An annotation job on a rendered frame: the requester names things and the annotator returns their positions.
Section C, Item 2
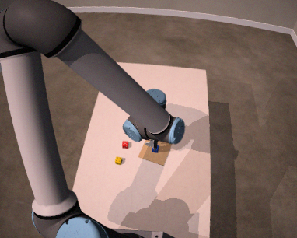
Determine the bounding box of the yellow die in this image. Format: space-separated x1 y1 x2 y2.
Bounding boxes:
115 157 122 165

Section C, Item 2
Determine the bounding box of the brown square mat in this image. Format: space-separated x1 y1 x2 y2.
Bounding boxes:
138 139 172 166

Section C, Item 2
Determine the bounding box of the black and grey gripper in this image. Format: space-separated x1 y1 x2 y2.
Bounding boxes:
143 138 158 151

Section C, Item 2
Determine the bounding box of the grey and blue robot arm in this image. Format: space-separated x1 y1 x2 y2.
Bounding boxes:
0 0 185 238

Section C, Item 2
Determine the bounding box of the red die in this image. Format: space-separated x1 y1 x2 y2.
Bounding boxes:
122 141 128 149

